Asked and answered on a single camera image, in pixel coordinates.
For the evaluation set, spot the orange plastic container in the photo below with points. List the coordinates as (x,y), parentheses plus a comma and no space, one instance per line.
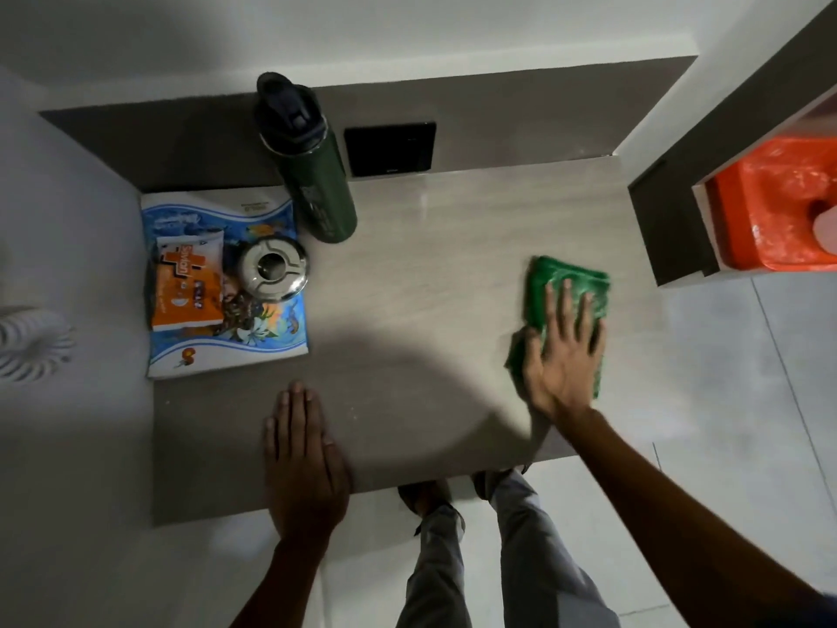
(765,202)

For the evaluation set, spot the person's right forearm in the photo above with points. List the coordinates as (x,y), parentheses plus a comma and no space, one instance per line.
(667,523)

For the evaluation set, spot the person's left forearm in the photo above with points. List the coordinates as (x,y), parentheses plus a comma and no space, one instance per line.
(281,585)

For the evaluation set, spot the person's left trouser leg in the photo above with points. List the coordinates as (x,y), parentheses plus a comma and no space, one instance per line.
(435,575)

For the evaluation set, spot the person's right little finger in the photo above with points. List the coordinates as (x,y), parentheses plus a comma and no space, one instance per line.
(597,346)

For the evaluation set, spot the person's right hand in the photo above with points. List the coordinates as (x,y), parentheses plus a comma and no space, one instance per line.
(563,372)

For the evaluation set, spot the person's trouser leg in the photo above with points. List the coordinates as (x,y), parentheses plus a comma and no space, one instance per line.
(543,555)
(435,575)

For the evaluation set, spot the white round slotted fan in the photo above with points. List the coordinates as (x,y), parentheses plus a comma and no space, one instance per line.
(33,343)

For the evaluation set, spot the person's dark shoe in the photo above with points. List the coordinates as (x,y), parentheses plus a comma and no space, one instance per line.
(490,482)
(424,497)

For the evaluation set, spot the person's right thumb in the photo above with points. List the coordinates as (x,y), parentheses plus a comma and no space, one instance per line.
(532,359)

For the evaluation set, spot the person's left middle finger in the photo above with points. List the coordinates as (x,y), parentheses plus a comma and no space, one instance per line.
(299,418)

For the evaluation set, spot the round metal ashtray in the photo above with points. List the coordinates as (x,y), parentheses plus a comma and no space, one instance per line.
(272,268)

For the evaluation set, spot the person's left dark shoe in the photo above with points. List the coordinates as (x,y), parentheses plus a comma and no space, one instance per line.
(424,497)

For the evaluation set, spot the person's right trouser leg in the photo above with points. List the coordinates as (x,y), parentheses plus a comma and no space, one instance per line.
(543,555)

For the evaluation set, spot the person's left thumb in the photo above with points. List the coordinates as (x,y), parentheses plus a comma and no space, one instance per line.
(339,465)

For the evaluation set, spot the black wall socket plate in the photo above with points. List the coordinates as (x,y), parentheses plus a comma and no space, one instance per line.
(390,149)

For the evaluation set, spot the person's right dark shoe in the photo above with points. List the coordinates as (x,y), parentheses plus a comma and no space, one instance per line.
(490,482)

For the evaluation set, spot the green cleaning cloth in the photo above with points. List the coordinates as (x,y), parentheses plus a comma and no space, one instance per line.
(565,277)

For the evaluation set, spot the green bottle with dark cap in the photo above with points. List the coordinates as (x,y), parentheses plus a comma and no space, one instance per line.
(317,176)

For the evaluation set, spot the person's left hand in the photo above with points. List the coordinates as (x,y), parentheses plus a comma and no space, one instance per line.
(304,483)

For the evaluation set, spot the orange wet wipes packet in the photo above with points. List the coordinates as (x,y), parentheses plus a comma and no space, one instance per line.
(188,284)

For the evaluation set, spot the person's left little finger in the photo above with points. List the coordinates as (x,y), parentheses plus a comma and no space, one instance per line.
(270,441)

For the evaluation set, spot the person's right middle finger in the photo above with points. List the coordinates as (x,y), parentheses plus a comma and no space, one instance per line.
(568,313)

